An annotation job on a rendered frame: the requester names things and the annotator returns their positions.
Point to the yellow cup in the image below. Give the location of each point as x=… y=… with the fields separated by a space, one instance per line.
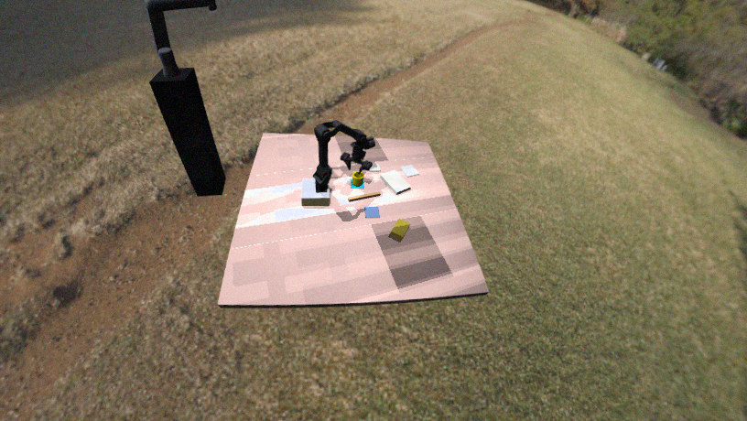
x=357 y=179

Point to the light wooden bar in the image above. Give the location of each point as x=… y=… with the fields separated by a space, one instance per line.
x=364 y=196

